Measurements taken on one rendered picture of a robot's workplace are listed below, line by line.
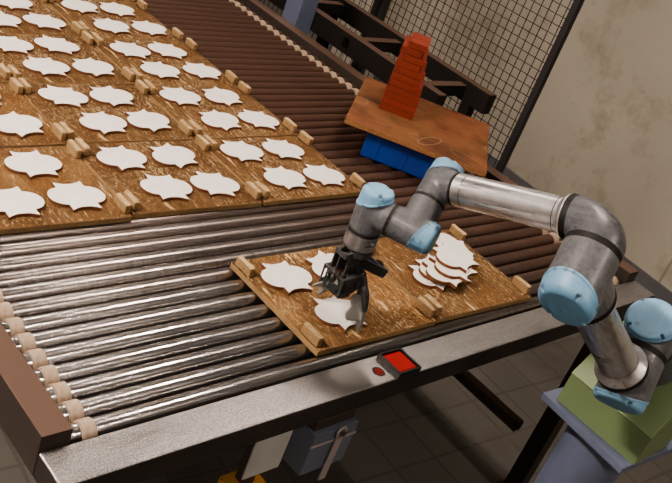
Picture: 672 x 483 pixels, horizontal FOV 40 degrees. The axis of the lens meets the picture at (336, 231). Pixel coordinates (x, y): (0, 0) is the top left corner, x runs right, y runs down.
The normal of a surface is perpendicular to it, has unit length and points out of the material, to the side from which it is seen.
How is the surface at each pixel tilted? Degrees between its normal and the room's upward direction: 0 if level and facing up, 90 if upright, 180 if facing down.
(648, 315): 38
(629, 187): 90
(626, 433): 90
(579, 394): 90
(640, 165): 90
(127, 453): 0
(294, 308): 0
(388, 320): 0
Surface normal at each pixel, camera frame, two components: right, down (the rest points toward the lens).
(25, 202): 0.33, -0.83
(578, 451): -0.72, 0.10
